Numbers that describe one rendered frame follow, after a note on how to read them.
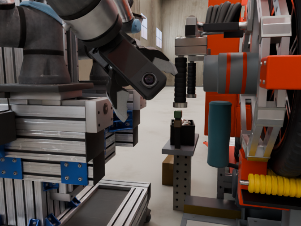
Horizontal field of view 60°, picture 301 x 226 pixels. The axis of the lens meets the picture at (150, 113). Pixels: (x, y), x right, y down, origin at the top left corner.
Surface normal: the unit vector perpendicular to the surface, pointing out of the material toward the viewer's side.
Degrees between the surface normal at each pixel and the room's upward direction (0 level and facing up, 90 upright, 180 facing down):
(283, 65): 90
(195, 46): 90
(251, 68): 79
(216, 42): 90
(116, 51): 72
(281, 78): 90
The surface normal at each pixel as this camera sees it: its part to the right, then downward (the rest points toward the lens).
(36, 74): 0.05, -0.16
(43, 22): 0.57, 0.05
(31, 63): -0.16, -0.16
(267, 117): -0.25, 0.14
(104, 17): 0.71, 0.40
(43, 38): 0.36, 0.14
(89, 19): 0.32, 0.74
